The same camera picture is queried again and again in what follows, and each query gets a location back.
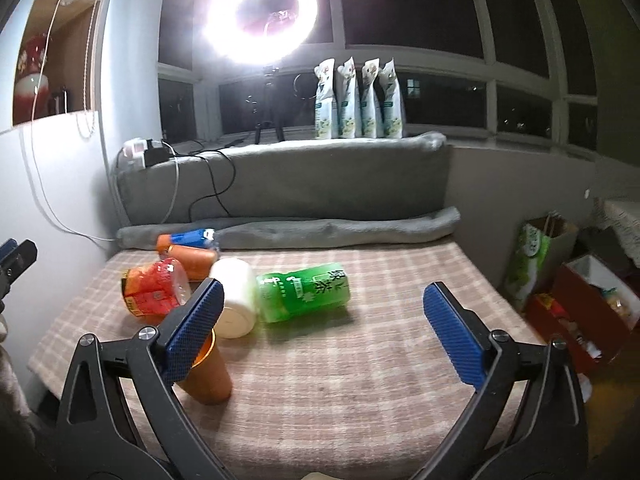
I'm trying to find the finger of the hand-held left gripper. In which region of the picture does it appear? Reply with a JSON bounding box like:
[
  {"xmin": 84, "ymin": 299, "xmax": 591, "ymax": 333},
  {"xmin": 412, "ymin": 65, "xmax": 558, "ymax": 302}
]
[{"xmin": 0, "ymin": 238, "xmax": 39, "ymax": 303}]

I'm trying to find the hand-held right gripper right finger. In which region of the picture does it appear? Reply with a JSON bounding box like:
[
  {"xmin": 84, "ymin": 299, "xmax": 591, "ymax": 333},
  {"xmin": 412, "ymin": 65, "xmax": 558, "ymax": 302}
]
[{"xmin": 410, "ymin": 281, "xmax": 589, "ymax": 480}]

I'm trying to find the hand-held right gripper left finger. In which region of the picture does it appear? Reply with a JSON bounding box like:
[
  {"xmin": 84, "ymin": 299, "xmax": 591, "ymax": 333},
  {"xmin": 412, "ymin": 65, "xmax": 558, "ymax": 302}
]
[{"xmin": 55, "ymin": 278, "xmax": 236, "ymax": 480}]

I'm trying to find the orange plastic cup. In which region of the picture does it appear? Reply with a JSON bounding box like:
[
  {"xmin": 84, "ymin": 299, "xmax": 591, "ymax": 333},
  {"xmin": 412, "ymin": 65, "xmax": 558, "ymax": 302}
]
[
  {"xmin": 176, "ymin": 327, "xmax": 235, "ymax": 407},
  {"xmin": 167, "ymin": 243, "xmax": 221, "ymax": 282}
]

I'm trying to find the red wrapped cup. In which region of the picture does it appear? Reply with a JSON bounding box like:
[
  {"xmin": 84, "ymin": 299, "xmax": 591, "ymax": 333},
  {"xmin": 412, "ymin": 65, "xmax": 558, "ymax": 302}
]
[{"xmin": 120, "ymin": 258, "xmax": 192, "ymax": 322}]

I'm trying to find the white cup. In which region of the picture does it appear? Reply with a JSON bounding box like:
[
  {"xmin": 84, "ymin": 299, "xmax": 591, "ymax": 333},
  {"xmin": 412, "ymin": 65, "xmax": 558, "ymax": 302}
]
[{"xmin": 208, "ymin": 258, "xmax": 259, "ymax": 340}]

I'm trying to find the green plastic bag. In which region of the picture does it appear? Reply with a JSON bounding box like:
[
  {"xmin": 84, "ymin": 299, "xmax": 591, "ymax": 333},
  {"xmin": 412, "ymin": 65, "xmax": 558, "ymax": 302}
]
[{"xmin": 502, "ymin": 222, "xmax": 551, "ymax": 312}]

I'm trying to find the plaid blanket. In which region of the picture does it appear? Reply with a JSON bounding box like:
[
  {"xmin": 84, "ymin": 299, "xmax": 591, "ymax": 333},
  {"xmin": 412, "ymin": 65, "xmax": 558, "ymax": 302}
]
[{"xmin": 27, "ymin": 240, "xmax": 547, "ymax": 480}]

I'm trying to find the red box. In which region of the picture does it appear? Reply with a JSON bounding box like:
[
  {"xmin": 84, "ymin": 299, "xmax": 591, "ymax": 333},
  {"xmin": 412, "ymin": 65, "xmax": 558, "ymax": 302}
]
[{"xmin": 524, "ymin": 254, "xmax": 640, "ymax": 377}]

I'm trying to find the white power strip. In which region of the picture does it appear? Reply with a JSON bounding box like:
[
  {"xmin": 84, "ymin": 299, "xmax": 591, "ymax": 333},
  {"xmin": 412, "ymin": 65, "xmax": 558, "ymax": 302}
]
[{"xmin": 122, "ymin": 138, "xmax": 151, "ymax": 170}]

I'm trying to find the black charger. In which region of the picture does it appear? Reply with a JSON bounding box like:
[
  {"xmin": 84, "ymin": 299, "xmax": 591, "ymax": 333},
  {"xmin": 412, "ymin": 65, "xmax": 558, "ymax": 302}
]
[{"xmin": 144, "ymin": 144, "xmax": 174, "ymax": 167}]

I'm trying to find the red vase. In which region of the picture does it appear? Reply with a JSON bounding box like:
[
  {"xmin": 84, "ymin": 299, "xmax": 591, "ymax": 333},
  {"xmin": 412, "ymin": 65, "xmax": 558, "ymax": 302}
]
[{"xmin": 13, "ymin": 33, "xmax": 51, "ymax": 124}]

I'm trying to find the grey cushion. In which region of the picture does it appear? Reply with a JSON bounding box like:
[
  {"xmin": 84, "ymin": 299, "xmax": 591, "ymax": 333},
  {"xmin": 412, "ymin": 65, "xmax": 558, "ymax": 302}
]
[{"xmin": 115, "ymin": 131, "xmax": 451, "ymax": 227}]

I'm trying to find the white lace cloth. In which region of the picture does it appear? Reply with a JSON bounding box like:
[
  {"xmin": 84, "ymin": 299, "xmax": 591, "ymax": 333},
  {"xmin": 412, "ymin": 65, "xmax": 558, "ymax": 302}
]
[{"xmin": 602, "ymin": 199, "xmax": 640, "ymax": 267}]

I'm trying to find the wooden shelf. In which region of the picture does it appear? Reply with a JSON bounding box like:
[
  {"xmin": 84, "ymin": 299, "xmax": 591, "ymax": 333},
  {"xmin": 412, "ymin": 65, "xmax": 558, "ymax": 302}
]
[{"xmin": 12, "ymin": 0, "xmax": 106, "ymax": 126}]

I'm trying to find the white green standing pouch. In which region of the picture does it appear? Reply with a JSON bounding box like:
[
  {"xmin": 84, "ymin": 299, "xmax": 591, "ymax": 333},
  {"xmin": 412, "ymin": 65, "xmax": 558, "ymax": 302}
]
[
  {"xmin": 378, "ymin": 58, "xmax": 406, "ymax": 139},
  {"xmin": 360, "ymin": 58, "xmax": 385, "ymax": 139},
  {"xmin": 335, "ymin": 57, "xmax": 362, "ymax": 140},
  {"xmin": 313, "ymin": 61, "xmax": 337, "ymax": 141}
]

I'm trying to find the black tripod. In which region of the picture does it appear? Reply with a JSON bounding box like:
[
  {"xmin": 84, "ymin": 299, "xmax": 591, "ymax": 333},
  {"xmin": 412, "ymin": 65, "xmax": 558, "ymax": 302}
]
[{"xmin": 252, "ymin": 65, "xmax": 287, "ymax": 145}]

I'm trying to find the white wall cable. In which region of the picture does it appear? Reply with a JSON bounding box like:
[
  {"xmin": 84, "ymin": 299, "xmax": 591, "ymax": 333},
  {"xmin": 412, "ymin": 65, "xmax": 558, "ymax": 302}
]
[{"xmin": 29, "ymin": 0, "xmax": 117, "ymax": 244}]

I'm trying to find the black cable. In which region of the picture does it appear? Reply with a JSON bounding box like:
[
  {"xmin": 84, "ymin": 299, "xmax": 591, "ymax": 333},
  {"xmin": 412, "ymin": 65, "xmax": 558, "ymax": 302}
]
[{"xmin": 164, "ymin": 142, "xmax": 237, "ymax": 222}]

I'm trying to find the white charger cable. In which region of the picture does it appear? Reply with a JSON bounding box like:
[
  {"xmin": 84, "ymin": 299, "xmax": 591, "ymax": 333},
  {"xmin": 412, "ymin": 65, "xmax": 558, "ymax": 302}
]
[{"xmin": 161, "ymin": 156, "xmax": 181, "ymax": 224}]

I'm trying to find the white window frame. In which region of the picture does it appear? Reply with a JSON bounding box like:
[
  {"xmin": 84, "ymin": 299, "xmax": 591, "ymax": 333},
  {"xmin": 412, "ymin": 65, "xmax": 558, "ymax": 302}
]
[{"xmin": 157, "ymin": 0, "xmax": 601, "ymax": 152}]

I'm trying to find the ring light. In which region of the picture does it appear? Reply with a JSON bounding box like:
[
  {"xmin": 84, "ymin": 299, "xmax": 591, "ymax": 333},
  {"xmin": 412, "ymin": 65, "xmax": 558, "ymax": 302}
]
[{"xmin": 199, "ymin": 0, "xmax": 320, "ymax": 67}]

